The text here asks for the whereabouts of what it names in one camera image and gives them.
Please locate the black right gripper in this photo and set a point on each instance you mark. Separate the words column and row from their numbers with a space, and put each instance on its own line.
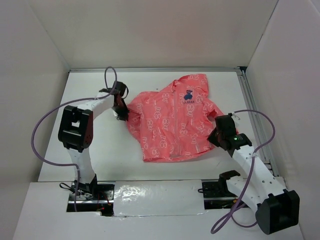
column 211, row 138

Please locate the pink jacket with white lining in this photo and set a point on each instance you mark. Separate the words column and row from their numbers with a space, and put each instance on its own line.
column 173, row 124

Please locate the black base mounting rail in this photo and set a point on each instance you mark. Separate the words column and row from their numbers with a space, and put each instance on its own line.
column 214, row 198

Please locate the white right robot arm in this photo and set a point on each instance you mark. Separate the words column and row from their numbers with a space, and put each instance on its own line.
column 275, row 208

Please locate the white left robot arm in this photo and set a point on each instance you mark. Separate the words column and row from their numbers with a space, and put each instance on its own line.
column 76, row 131

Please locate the aluminium frame rail back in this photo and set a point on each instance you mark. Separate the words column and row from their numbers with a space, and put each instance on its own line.
column 237, row 70

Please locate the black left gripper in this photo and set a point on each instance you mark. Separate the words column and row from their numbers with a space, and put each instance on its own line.
column 123, row 114

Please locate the aluminium frame rail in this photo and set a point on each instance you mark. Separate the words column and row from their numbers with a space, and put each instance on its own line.
column 237, row 70
column 257, row 120

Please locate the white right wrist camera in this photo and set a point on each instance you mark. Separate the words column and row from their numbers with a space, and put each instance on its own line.
column 235, row 118

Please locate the aluminium frame rail right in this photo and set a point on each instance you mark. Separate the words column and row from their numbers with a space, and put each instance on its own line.
column 257, row 120

